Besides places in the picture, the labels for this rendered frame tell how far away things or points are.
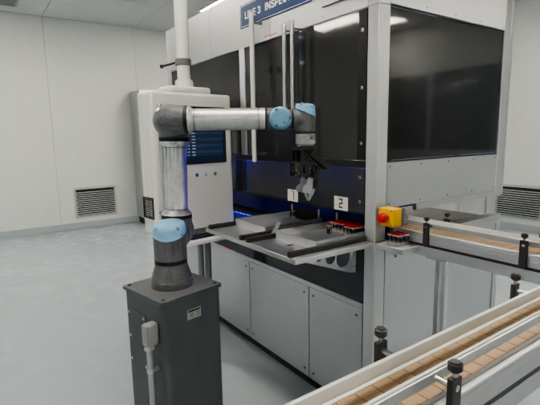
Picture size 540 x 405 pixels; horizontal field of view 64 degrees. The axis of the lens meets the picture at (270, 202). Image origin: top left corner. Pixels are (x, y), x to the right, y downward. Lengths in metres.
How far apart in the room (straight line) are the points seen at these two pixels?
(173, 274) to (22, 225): 5.38
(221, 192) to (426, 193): 1.13
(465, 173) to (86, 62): 5.72
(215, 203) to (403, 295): 1.14
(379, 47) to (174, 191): 0.94
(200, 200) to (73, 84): 4.69
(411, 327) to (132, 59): 5.96
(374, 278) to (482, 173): 0.87
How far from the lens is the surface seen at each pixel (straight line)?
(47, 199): 6.81
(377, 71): 1.76
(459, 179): 2.23
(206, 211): 2.45
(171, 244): 1.53
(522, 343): 0.96
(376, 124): 1.74
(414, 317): 2.13
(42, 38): 6.91
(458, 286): 2.38
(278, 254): 1.62
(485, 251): 1.66
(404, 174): 1.89
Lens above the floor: 1.32
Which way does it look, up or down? 9 degrees down
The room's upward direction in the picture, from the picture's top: 1 degrees counter-clockwise
